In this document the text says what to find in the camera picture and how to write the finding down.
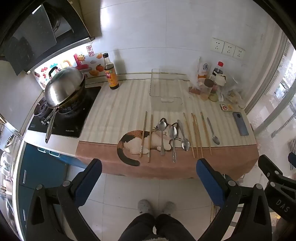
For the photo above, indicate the black glass gas stove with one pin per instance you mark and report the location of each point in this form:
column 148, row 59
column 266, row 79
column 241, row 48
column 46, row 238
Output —
column 76, row 120

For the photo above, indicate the person's right leg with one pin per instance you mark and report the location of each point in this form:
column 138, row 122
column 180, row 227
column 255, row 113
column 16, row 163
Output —
column 172, row 229

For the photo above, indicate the dark bottle with red cap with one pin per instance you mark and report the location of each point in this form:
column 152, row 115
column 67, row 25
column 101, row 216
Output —
column 218, row 68

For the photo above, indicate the soy sauce bottle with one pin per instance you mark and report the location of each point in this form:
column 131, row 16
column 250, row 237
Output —
column 111, row 76

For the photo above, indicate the steel wok lid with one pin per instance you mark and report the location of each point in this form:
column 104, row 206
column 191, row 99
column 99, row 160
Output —
column 64, row 85

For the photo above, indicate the blue kitchen cabinet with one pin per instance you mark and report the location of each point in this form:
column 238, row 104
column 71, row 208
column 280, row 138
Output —
column 44, row 171

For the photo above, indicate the colourful cartoon wall sticker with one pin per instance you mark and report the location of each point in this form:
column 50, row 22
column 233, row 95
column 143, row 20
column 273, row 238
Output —
column 92, row 62

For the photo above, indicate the metal spoon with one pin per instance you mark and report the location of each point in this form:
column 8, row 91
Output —
column 162, row 126
column 173, row 134
column 185, row 145
column 216, row 140

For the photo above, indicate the person's left leg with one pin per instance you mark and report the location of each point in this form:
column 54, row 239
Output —
column 136, row 228

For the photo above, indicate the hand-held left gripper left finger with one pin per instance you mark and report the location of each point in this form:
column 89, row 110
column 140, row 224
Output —
column 89, row 183

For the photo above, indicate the cat print table cloth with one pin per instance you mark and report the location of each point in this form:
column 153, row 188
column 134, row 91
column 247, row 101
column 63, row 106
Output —
column 129, row 109

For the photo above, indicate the small red orange card box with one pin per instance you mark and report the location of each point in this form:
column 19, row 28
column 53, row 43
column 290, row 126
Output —
column 226, row 107

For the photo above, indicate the clear plastic container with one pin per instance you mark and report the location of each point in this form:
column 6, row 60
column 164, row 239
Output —
column 165, row 92

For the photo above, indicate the glass jar with brown lid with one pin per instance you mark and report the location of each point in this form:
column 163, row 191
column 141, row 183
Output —
column 207, row 89

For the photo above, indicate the window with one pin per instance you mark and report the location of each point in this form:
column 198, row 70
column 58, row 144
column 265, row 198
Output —
column 275, row 92

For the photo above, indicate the white bottle with red label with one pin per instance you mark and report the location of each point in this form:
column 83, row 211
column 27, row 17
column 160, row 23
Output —
column 218, row 84

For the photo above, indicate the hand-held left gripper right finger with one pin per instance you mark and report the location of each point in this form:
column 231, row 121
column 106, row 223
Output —
column 209, row 183

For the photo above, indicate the small green yellow item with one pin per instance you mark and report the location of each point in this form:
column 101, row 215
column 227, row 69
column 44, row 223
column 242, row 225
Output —
column 214, row 97

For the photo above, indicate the white wall socket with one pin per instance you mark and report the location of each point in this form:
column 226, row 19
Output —
column 239, row 52
column 217, row 44
column 228, row 49

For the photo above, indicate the person's leg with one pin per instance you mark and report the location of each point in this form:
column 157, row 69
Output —
column 136, row 228
column 172, row 229

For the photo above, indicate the black range hood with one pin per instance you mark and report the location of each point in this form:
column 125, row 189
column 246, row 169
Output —
column 34, row 30

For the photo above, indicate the grey slipper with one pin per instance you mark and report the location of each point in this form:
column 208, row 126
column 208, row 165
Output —
column 169, row 206
column 144, row 206

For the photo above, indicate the blue smartphone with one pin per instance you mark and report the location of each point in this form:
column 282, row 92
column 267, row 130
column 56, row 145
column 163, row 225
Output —
column 241, row 124

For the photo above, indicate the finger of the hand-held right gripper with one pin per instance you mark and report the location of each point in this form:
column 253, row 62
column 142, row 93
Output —
column 292, row 157
column 268, row 165

